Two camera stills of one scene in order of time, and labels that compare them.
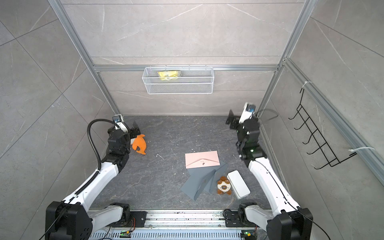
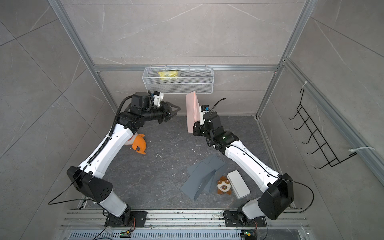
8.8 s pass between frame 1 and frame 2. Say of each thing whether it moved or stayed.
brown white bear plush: stayed
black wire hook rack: stayed
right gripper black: moved
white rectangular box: stayed
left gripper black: moved
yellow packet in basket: stayed
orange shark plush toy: stayed
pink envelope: moved
